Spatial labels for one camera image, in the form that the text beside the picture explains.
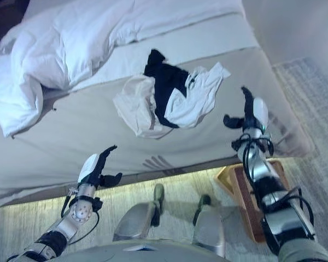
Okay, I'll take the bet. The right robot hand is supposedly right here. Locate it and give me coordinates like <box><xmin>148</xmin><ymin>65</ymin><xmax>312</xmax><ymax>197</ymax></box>
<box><xmin>223</xmin><ymin>86</ymin><xmax>270</xmax><ymax>134</ymax></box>

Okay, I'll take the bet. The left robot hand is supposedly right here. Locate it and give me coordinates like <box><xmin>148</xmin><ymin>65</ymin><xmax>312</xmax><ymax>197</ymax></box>
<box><xmin>77</xmin><ymin>145</ymin><xmax>123</xmax><ymax>188</ymax></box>

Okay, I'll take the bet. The beige bed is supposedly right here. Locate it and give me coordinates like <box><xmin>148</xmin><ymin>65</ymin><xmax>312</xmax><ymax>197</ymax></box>
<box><xmin>0</xmin><ymin>0</ymin><xmax>317</xmax><ymax>210</ymax></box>

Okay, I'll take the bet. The wooden basket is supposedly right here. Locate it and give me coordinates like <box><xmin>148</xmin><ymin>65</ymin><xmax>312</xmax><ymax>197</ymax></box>
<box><xmin>214</xmin><ymin>159</ymin><xmax>290</xmax><ymax>243</ymax></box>

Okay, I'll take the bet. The grey patterned rug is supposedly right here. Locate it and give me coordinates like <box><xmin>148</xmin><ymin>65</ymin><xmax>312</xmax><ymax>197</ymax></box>
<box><xmin>272</xmin><ymin>56</ymin><xmax>328</xmax><ymax>192</ymax></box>

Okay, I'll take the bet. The white printed t-shirt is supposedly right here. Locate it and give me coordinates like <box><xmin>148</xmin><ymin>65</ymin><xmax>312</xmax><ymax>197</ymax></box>
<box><xmin>163</xmin><ymin>62</ymin><xmax>232</xmax><ymax>129</ymax></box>

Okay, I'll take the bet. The robot left leg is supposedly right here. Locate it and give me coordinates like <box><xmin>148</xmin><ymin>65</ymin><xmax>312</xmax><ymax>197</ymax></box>
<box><xmin>112</xmin><ymin>183</ymin><xmax>165</xmax><ymax>242</ymax></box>

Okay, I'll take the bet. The robot leg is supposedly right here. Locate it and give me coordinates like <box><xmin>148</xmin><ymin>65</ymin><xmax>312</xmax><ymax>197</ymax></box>
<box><xmin>191</xmin><ymin>194</ymin><xmax>226</xmax><ymax>258</ymax></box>
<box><xmin>112</xmin><ymin>183</ymin><xmax>165</xmax><ymax>242</ymax></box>

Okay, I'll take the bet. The cream white garment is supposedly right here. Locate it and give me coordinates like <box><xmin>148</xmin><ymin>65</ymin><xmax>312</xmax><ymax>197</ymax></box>
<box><xmin>112</xmin><ymin>75</ymin><xmax>165</xmax><ymax>139</ymax></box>

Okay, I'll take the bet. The black garment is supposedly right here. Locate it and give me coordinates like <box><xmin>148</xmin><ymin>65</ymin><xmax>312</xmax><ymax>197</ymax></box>
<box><xmin>144</xmin><ymin>49</ymin><xmax>191</xmax><ymax>128</ymax></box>

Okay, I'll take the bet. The robot right leg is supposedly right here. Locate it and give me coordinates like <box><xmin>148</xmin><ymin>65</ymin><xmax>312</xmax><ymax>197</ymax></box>
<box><xmin>191</xmin><ymin>194</ymin><xmax>226</xmax><ymax>258</ymax></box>

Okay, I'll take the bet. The white duvet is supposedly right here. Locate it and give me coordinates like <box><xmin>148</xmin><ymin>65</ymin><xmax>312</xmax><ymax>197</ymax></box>
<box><xmin>0</xmin><ymin>0</ymin><xmax>245</xmax><ymax>138</ymax></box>

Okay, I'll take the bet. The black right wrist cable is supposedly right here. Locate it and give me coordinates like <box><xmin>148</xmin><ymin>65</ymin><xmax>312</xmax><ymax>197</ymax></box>
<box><xmin>231</xmin><ymin>133</ymin><xmax>274</xmax><ymax>197</ymax></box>

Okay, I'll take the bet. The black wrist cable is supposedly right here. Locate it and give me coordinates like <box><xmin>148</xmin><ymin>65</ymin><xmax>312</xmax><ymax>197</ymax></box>
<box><xmin>60</xmin><ymin>187</ymin><xmax>100</xmax><ymax>245</ymax></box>
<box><xmin>231</xmin><ymin>133</ymin><xmax>274</xmax><ymax>197</ymax></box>

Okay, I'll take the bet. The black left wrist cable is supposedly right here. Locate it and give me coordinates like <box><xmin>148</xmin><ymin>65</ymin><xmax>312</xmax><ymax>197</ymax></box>
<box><xmin>60</xmin><ymin>187</ymin><xmax>100</xmax><ymax>245</ymax></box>

